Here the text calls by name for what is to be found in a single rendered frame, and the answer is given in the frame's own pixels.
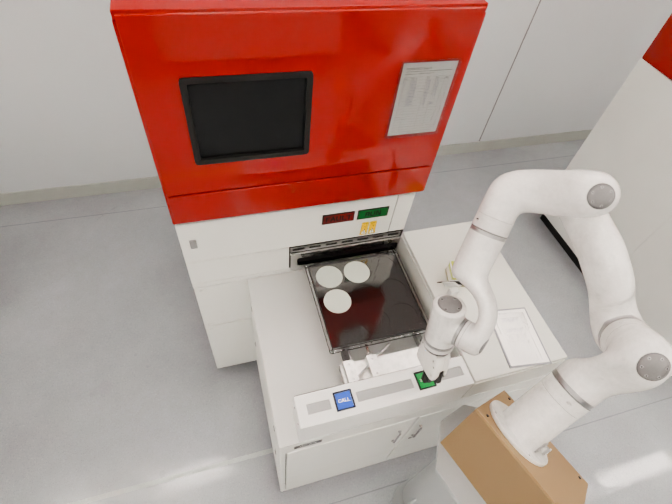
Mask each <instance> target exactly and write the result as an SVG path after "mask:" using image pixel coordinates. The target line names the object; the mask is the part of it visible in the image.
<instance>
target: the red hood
mask: <svg viewBox="0 0 672 504"><path fill-rule="evenodd" d="M487 7H488V2H487V1H485V0H110V14H111V17H112V23H113V27H114V30H115V33H116V37H117V40H118V43H119V47H120V50H121V53H122V57H123V60H124V63H125V67H126V70H127V73H128V77H129V80H130V83H131V87H132V90H133V93H134V97H135V100H136V103H137V107H138V110H139V113H140V117H141V120H142V123H143V127H144V130H145V133H146V136H147V140H148V143H149V146H150V150H151V153H152V156H153V160H154V163H155V166H156V170H157V173H158V176H159V180H160V183H161V186H162V190H163V193H164V196H165V200H166V203H167V206H168V210H169V213H170V216H171V220H172V223H173V224H174V225H175V224H183V223H190V222H198V221H205V220H213V219H220V218H227V217H235V216H242V215H250V214H257V213H264V212H272V211H279V210H287V209H294V208H302V207H309V206H316V205H324V204H331V203H339V202H346V201H353V200H361V199H368V198H376V197H383V196H391V195H398V194H405V193H413V192H420V191H424V188H425V186H426V183H427V180H428V177H429V174H430V171H431V169H432V166H433V163H434V160H435V157H436V154H437V152H438V149H439V146H440V143H441V140H442V137H443V135H444V132H445V129H446V126H447V123H448V120H449V118H450V115H451V112H452V109H453V106H454V103H455V100H456V98H457V95H458V92H459V89H460V86H461V83H462V81H463V78H464V75H465V72H466V69H467V66H468V64H469V61H470V58H471V55H472V52H473V49H474V47H475V44H476V41H477V38H478V35H479V32H480V29H481V27H482V24H483V21H484V18H485V15H486V12H485V11H486V10H487Z"/></svg>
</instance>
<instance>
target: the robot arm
mask: <svg viewBox="0 0 672 504"><path fill-rule="evenodd" d="M620 197H621V190H620V186H619V184H618V182H617V181H616V179H615V178H614V177H612V176H611V175H609V174H607V173H605V172H601V171H595V170H584V169H575V170H542V169H529V170H517V171H511V172H507V173H505V174H502V175H500V176H499V177H497V178H496V179H495V180H494V181H493V182H492V184H491V185H490V187H489V188H488V190H487V192H486V194H485V196H484V198H483V200H482V202H481V204H480V207H479V209H478V211H477V213H476V215H475V217H474V219H473V221H472V224H471V226H470V228H469V230H468V232H467V235H466V237H465V239H464V241H463V243H462V246H461V248H460V250H459V252H458V254H457V257H456V259H455V261H454V263H453V266H452V274H453V276H454V277H455V278H456V279H457V280H458V281H459V282H460V283H461V284H462V285H463V286H465V287H466V288H467V289H468V291H469V292H470V293H471V294H472V295H473V297H474V299H475V301H476V303H477V306H478V312H479V315H478V319H477V322H476V323H474V322H472V321H470V320H468V319H467V318H466V317H465V314H466V305H465V303H464V302H463V301H462V300H461V299H460V298H459V297H457V296H455V295H451V294H441V295H439V296H437V297H436V298H435V299H434V301H433V304H432V308H431V312H430V315H429V319H428V323H427V327H426V330H425V334H424V337H423V339H422V340H421V342H420V345H419V348H418V351H417V357H418V360H419V362H420V364H421V365H422V367H423V370H424V371H423V374H422V378H421V379H422V380H423V383H431V382H432V381H433V380H435V382H436V383H437V384H438V383H441V378H442V377H443V378H444V377H445V376H446V373H447V370H448V367H449V362H450V353H451V352H452V350H453V348H454V346H456V347H457V348H459V349H461V350H462V351H464V352H466V353H468V354H470V355H474V356H475V355H478V354H480V353H481V352H482V351H483V349H484V348H485V346H486V344H487V343H488V341H489V339H490V337H491V335H492V333H493V331H494V328H495V326H496V323H497V318H498V307H497V302H496V298H495V295H494V293H493V290H492V288H491V286H490V283H489V280H488V276H489V272H490V270H491V268H492V266H493V265H494V263H495V261H496V259H497V257H498V255H499V253H500V251H501V249H502V247H503V245H504V243H505V241H506V239H507V237H508V235H509V233H510V231H511V229H512V227H513V225H514V223H515V221H516V219H517V218H518V216H519V215H520V214H522V213H537V214H545V215H553V216H559V219H560V221H561V223H562V225H563V227H564V229H565V231H566V233H567V235H568V237H569V239H570V241H571V243H572V245H573V247H574V250H575V252H576V255H577V258H578V260H579V263H580V267H581V270H582V273H583V276H584V279H585V283H586V286H587V291H588V298H589V316H590V325H591V331H592V335H593V338H594V340H595V342H596V344H597V346H598V347H599V348H600V350H601V351H602V352H603V353H601V354H599V355H597V356H594V357H590V358H571V359H568V360H566V361H564V362H563V363H561V364H560V365H559V366H558V367H556V368H555V369H554V370H553V371H552V372H550V373H549V374H548V375H547V376H545V377H544V378H543V379H542V380H540V381H539V382H538V383H537V384H536V385H534V386H533V387H532V388H531V389H529V390H528V391H527V392H526V393H525V394H523V395H522V396H521V397H520V398H519V399H517V400H516V401H515V402H514V403H512V404H511V405H510V406H509V407H508V406H507V405H506V404H504V403H502V402H500V401H498V400H494V401H492V402H491V403H490V406H489V408H490V412H491V415H492V417H493V419H494V421H495V423H496V424H497V426H498V428H499V429H500V431H501V432H502V433H503V435H504V436H505V437H506V439H507V440H508V441H509V442H510V443H511V445H512V446H513V447H514V448H515V449H516V450H517V451H518V452H519V453H520V454H521V455H522V456H523V457H525V458H526V459H527V460H528V461H530V462H531V463H533V464H534V465H536V466H539V467H544V466H545V465H546V464H547V463H548V458H547V454H548V453H549V452H550V451H551V450H552V449H551V448H550V449H549V447H548V446H547V445H548V442H550V441H551V440H552V439H554V438H555V437H556V436H558V435H559V434H560V433H562V432H563V431H564V430H566V429H567V428H568V427H570V426H571V425H572V424H574V423H575V422H576V421H577V420H579V419H580V418H581V417H583V416H584V415H585V414H587V413H588V412H589V411H591V410H592V409H593V408H595V407H596V406H597V405H599V404H600V403H601V402H602V401H604V400H605V399H607V398H609V397H612V396H616V395H621V394H629V393H636V392H642V391H646V390H650V389H653V388H655V387H657V386H659V385H661V384H662V383H664V382H665V381H666V380H667V379H668V378H669V377H670V376H671V375H672V346H671V345H670V344H669V343H668V341H667V340H666V339H664V338H663V337H662V336H661V335H660V334H659V333H657V332H656V331H655V330H654V329H652V328H651V327H650V326H649V325H647V324H646V323H645V322H644V321H643V319H642V317H641V315H640V313H639V311H638V308H637V305H636V299H635V278H634V273H633V268H632V265H631V261H630V258H629V254H628V251H627V248H626V245H625V243H624V240H623V238H622V236H621V234H620V232H619V231H618V229H617V227H616V225H615V224H614V222H613V220H612V219H611V217H610V215H609V213H608V212H610V211H612V210H613V209H614V208H615V207H616V205H617V204H618V202H619V200H620Z"/></svg>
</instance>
